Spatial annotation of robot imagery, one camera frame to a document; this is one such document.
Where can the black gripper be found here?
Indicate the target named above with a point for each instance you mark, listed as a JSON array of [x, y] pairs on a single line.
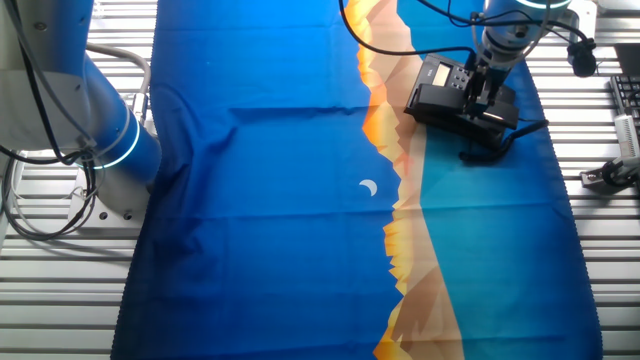
[[487, 81]]

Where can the black telephone handset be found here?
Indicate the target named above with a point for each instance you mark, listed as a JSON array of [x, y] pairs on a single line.
[[442, 100]]

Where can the black telephone base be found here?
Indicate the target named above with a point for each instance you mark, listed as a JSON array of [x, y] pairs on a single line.
[[440, 74]]

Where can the black keyboard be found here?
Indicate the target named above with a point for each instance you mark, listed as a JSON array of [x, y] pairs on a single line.
[[627, 95]]

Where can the white ribbed device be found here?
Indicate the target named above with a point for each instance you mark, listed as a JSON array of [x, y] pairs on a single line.
[[627, 136]]

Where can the dark square box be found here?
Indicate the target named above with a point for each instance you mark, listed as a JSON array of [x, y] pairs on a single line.
[[628, 58]]

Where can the blue printed tablecloth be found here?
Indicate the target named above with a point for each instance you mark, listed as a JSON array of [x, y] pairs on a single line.
[[270, 200]]

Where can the grey base conduit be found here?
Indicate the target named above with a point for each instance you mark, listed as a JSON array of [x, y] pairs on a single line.
[[135, 60]]

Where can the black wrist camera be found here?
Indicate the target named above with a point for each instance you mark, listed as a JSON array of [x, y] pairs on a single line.
[[470, 61]]

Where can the metal clamp bracket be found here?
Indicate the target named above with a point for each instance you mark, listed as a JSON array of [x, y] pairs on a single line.
[[607, 176]]

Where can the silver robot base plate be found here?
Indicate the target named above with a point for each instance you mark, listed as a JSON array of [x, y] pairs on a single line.
[[105, 217]]

